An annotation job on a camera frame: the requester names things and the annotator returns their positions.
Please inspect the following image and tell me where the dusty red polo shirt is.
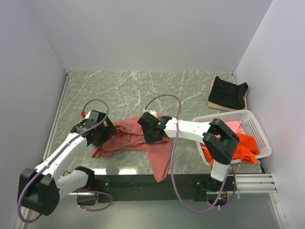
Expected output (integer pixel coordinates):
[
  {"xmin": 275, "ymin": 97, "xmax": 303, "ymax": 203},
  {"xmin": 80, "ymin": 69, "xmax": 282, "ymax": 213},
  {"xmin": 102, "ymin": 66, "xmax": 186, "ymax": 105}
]
[{"xmin": 91, "ymin": 116, "xmax": 173, "ymax": 183}]

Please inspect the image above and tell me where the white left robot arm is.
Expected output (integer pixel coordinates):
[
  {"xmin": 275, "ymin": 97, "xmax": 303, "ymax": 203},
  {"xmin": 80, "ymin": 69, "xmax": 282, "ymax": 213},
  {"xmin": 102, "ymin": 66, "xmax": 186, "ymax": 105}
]
[{"xmin": 17, "ymin": 110, "xmax": 117, "ymax": 216}]

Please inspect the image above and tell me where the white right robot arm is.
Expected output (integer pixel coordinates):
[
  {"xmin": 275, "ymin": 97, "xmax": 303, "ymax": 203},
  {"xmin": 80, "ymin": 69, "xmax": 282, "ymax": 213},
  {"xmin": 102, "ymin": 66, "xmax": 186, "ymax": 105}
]
[{"xmin": 137, "ymin": 112, "xmax": 240, "ymax": 190}]

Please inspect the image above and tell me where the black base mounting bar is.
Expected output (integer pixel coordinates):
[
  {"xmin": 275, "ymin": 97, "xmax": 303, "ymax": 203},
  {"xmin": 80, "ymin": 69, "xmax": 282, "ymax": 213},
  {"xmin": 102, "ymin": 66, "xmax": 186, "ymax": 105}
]
[{"xmin": 91, "ymin": 174, "xmax": 222, "ymax": 202}]

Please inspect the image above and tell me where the beige folded t shirt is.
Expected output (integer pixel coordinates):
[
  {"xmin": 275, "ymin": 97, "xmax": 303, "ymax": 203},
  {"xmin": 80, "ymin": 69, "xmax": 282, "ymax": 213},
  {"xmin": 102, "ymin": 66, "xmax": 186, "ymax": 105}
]
[{"xmin": 207, "ymin": 79, "xmax": 248, "ymax": 112}]

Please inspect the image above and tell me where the black folded t shirt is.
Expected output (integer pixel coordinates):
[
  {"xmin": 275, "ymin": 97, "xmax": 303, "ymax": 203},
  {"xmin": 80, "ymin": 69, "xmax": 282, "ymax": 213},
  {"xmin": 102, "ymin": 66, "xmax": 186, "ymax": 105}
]
[{"xmin": 208, "ymin": 76, "xmax": 249, "ymax": 110}]

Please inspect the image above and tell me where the pink t shirt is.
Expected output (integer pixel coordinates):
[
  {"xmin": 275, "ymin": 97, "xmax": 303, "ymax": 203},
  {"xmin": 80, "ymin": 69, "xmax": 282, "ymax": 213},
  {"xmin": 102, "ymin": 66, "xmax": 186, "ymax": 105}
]
[{"xmin": 225, "ymin": 121, "xmax": 245, "ymax": 134}]

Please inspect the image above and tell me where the orange t shirt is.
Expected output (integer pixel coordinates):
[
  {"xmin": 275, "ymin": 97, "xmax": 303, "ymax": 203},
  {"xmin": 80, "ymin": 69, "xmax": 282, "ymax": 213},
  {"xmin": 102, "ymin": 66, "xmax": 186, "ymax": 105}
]
[{"xmin": 200, "ymin": 133, "xmax": 260, "ymax": 165}]

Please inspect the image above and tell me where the white plastic laundry basket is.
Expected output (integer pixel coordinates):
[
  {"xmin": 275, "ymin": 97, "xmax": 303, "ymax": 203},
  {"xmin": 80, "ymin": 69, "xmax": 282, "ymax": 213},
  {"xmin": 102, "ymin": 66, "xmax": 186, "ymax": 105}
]
[{"xmin": 192, "ymin": 110, "xmax": 272, "ymax": 159}]

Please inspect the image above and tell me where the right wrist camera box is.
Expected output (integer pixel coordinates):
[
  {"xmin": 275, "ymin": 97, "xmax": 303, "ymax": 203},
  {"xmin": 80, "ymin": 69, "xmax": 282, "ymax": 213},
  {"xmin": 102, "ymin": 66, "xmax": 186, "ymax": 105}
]
[{"xmin": 143, "ymin": 109, "xmax": 157, "ymax": 117}]

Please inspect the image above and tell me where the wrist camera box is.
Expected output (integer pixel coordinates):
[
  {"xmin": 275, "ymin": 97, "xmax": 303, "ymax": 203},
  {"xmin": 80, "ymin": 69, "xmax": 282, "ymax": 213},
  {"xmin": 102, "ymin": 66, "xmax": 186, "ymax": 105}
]
[
  {"xmin": 143, "ymin": 109, "xmax": 157, "ymax": 117},
  {"xmin": 81, "ymin": 110, "xmax": 96, "ymax": 121}
]

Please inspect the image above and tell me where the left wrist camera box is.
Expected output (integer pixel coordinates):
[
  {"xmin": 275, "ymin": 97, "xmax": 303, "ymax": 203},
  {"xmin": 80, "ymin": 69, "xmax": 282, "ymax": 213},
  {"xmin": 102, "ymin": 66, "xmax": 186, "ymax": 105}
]
[{"xmin": 81, "ymin": 110, "xmax": 96, "ymax": 121}]

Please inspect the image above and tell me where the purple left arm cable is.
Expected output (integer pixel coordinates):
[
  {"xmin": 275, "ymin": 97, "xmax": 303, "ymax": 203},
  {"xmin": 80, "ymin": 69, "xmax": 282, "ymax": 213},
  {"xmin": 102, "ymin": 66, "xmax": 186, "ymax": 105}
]
[{"xmin": 17, "ymin": 98, "xmax": 113, "ymax": 224}]

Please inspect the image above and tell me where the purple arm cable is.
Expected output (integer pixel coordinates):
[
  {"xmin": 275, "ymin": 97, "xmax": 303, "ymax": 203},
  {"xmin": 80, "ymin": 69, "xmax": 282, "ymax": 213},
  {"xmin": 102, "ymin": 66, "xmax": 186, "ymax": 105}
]
[
  {"xmin": 144, "ymin": 94, "xmax": 238, "ymax": 214},
  {"xmin": 17, "ymin": 98, "xmax": 113, "ymax": 224}
]

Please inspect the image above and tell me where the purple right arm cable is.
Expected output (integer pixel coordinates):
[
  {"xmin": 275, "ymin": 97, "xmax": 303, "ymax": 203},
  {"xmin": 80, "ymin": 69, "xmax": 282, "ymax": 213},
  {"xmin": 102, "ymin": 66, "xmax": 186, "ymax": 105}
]
[{"xmin": 144, "ymin": 94, "xmax": 238, "ymax": 214}]

